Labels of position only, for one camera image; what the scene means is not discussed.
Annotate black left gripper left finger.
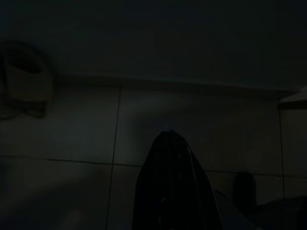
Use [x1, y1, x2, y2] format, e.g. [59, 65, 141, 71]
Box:
[132, 130, 176, 230]

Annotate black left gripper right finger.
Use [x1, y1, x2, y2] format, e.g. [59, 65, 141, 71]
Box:
[170, 130, 222, 230]

